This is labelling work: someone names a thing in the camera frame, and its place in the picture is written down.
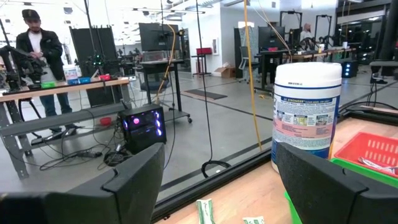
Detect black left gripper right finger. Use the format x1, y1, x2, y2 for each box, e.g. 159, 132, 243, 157
275, 142, 398, 224

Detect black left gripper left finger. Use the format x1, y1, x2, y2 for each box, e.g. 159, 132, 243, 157
0, 142, 166, 224

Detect green plastic basket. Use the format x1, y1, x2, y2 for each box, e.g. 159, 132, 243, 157
284, 157, 398, 224

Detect orange plastic basket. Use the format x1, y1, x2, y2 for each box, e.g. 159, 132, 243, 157
334, 131, 398, 179

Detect black power strip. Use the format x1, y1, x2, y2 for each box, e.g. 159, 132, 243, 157
76, 151, 103, 158

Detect white red-print packet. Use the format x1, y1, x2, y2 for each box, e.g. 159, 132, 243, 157
357, 156, 398, 175

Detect white green-print packet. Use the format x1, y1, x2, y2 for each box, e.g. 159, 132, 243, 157
195, 198, 216, 224
242, 215, 266, 224

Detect black computer purple lights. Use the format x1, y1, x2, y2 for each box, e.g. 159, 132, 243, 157
119, 104, 167, 154

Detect disinfecting wipes canister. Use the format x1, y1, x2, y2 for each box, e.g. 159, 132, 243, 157
271, 61, 343, 174

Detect black computer blue lights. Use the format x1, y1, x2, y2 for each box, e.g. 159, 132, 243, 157
341, 60, 359, 79

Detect small white canister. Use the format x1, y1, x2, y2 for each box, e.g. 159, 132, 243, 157
62, 64, 79, 81

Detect long wooden desk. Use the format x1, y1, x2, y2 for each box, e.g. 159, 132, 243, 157
254, 47, 358, 94

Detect black monitor cart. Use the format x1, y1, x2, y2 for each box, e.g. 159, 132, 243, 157
136, 58, 193, 124

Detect dark floor mat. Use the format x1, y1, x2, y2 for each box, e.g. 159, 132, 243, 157
181, 88, 228, 101

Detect black partition panel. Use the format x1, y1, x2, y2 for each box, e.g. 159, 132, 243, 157
69, 26, 123, 108

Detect person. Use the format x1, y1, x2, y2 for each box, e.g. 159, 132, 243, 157
299, 22, 315, 42
15, 9, 77, 134

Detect cardboard box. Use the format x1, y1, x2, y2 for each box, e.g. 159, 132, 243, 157
213, 64, 236, 79

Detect grey office chair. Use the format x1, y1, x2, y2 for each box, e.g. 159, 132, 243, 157
238, 45, 261, 83

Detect black monitor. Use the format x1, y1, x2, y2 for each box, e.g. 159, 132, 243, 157
257, 26, 286, 50
138, 22, 182, 52

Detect red storage bin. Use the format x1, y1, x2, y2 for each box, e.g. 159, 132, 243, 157
195, 47, 213, 57

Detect black hanging cable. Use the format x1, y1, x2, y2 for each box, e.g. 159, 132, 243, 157
195, 0, 232, 179

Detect wooden workbench grey frame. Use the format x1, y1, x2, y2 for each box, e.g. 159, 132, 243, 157
0, 77, 131, 180

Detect yellow hanging cable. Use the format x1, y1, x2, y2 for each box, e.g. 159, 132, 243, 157
243, 0, 263, 151

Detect yellow monitor cable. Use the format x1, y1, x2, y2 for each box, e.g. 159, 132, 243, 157
154, 24, 177, 103

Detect black frame post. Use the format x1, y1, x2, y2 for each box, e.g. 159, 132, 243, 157
379, 0, 398, 62

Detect black station frame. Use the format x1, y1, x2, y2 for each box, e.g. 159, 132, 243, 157
279, 10, 303, 50
314, 14, 333, 47

